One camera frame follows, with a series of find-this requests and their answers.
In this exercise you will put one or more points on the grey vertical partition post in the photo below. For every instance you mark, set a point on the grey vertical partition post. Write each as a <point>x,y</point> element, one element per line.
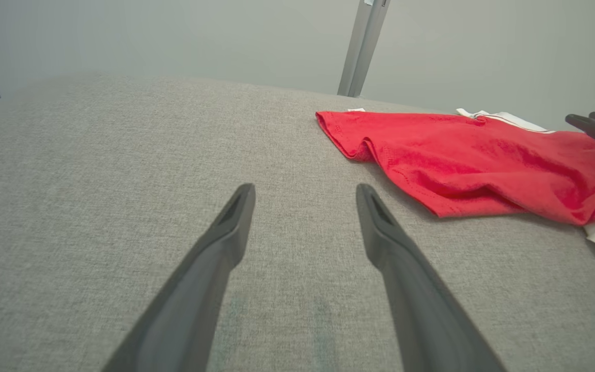
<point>362,46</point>

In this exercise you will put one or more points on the red shirt with white sleeves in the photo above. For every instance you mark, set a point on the red shirt with white sleeves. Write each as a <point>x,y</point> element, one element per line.
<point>473,160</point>

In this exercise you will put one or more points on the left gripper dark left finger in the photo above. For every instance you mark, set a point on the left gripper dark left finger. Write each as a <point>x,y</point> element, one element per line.
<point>194,289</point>

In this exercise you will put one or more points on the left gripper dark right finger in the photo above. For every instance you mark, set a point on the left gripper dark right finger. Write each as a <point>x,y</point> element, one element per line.
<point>416,299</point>

